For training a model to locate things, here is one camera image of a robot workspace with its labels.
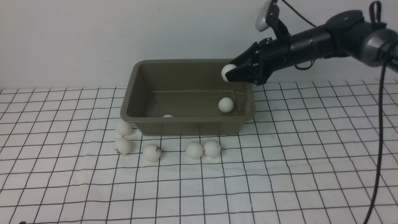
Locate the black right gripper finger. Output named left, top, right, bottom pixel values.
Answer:
left=232, top=42, right=258, bottom=66
left=226, top=63, right=258, bottom=84

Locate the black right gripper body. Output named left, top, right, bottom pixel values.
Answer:
left=254, top=30, right=335, bottom=85

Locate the plain white ball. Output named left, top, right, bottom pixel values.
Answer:
left=221, top=64, right=237, bottom=82
left=115, top=120, right=132, bottom=136
left=185, top=141, right=204, bottom=159
left=203, top=139, right=221, bottom=157
left=218, top=97, right=234, bottom=113

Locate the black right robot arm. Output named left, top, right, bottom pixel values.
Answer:
left=221, top=10, right=397, bottom=86

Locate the olive green plastic bin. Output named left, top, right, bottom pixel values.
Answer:
left=120, top=59, right=256, bottom=136

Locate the white ball with black logo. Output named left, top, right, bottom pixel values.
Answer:
left=142, top=144, right=161, bottom=162

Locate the white ball with logo left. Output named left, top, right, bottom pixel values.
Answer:
left=114, top=137, right=132, bottom=155

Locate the white black-grid tablecloth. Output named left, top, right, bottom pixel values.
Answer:
left=0, top=81, right=379, bottom=224

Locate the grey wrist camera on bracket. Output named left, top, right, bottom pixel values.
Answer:
left=255, top=0, right=290, bottom=41

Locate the black camera cable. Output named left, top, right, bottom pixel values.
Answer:
left=280, top=0, right=398, bottom=224

